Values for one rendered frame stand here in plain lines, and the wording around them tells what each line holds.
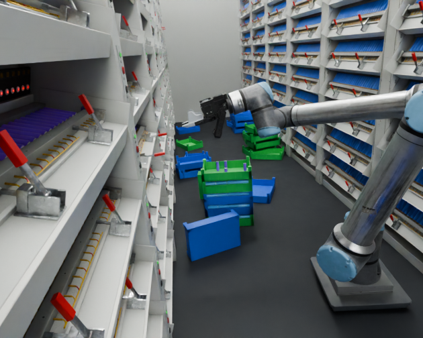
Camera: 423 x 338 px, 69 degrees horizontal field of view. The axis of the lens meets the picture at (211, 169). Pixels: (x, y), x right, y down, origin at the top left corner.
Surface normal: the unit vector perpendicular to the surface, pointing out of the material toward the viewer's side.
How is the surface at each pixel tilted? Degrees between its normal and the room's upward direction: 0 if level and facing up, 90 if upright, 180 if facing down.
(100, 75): 90
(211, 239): 90
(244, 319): 0
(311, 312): 0
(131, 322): 16
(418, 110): 82
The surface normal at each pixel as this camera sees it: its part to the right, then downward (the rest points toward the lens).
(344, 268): -0.72, 0.36
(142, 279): 0.19, -0.93
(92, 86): 0.11, 0.35
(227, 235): 0.38, 0.30
